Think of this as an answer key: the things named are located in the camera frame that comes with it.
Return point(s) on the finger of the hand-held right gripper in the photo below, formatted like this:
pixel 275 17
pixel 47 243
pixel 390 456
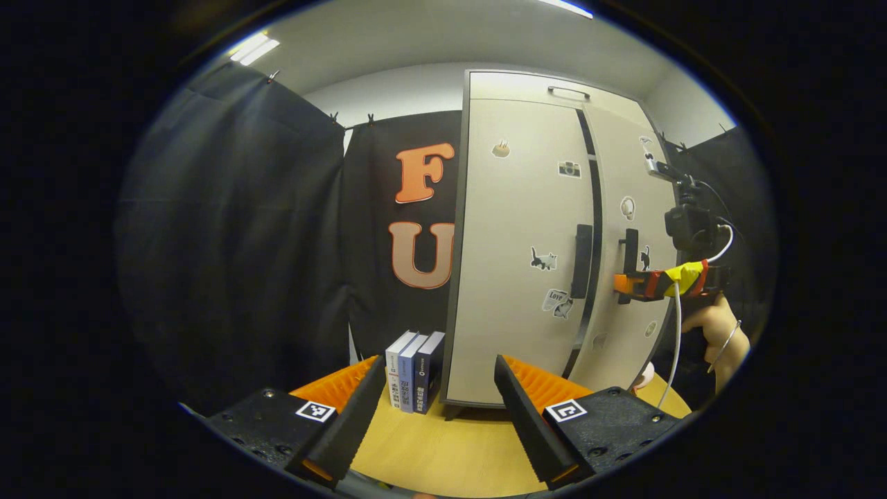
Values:
pixel 641 285

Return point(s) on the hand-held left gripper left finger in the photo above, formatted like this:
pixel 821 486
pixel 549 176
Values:
pixel 353 416

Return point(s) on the long ceiling light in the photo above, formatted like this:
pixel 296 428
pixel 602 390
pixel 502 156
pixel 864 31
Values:
pixel 568 7

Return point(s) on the black backdrop cloth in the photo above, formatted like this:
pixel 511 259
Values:
pixel 242 242

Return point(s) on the beige cabinet drawer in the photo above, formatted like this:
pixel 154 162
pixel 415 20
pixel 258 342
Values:
pixel 513 86

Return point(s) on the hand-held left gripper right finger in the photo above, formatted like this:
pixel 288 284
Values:
pixel 527 416

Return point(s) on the pink smiling plush toy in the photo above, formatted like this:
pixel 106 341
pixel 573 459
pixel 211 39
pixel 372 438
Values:
pixel 646 378

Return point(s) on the dark navy book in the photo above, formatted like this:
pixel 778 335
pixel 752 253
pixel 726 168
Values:
pixel 421 384

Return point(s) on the blue book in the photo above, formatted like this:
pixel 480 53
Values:
pixel 407 381

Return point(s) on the double ceiling light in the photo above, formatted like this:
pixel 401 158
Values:
pixel 254 48

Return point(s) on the beige cabinet door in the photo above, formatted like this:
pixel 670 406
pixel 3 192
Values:
pixel 624 152
pixel 513 229

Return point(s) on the beige double-door shoe cabinet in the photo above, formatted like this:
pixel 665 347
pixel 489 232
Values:
pixel 456 256

